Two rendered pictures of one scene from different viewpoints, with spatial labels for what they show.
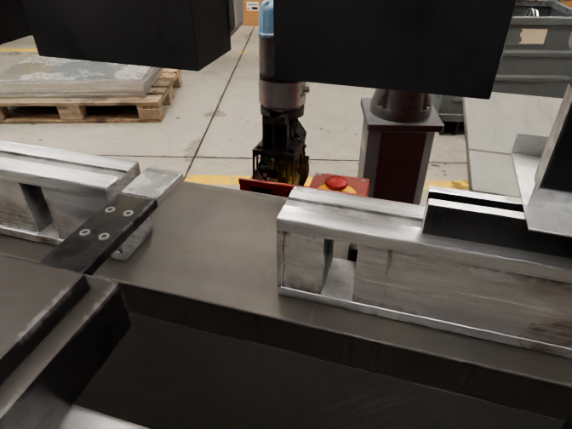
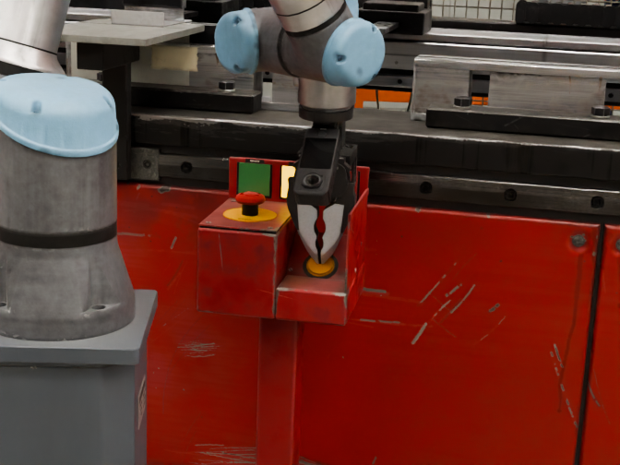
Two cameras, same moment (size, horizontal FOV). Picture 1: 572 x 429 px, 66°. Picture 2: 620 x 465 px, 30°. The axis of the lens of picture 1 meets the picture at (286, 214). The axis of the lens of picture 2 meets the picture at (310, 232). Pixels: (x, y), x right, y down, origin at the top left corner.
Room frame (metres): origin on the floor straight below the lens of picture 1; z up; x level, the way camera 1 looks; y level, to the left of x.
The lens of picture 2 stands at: (2.17, -0.13, 1.16)
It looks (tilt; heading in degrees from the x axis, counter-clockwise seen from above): 15 degrees down; 175
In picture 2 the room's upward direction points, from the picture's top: 2 degrees clockwise
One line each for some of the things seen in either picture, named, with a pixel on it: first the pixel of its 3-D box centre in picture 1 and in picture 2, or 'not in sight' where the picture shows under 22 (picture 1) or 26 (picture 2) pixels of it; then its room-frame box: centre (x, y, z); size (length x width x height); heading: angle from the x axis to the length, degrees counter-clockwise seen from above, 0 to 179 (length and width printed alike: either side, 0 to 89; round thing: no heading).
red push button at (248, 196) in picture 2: (336, 188); (250, 206); (0.66, -0.09, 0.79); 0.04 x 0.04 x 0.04
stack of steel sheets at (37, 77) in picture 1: (85, 74); not in sight; (3.19, 1.45, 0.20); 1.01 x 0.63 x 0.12; 91
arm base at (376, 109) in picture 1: (403, 91); (57, 267); (1.06, -0.29, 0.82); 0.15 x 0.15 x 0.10
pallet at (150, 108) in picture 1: (89, 92); not in sight; (3.19, 1.45, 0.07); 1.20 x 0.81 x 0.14; 91
